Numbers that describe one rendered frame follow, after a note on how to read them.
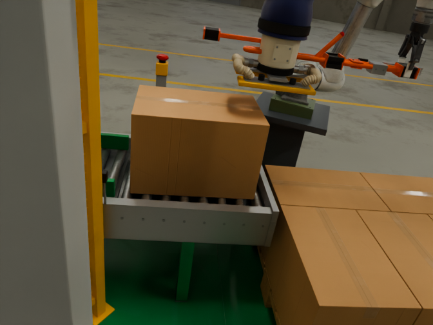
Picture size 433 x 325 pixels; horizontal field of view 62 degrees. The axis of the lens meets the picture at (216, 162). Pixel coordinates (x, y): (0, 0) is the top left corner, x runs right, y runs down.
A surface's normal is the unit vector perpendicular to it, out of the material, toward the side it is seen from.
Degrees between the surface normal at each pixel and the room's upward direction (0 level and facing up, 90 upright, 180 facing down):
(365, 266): 0
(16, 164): 90
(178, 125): 90
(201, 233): 90
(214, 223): 90
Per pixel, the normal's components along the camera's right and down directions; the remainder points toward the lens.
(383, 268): 0.13, -0.87
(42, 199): 0.07, 0.49
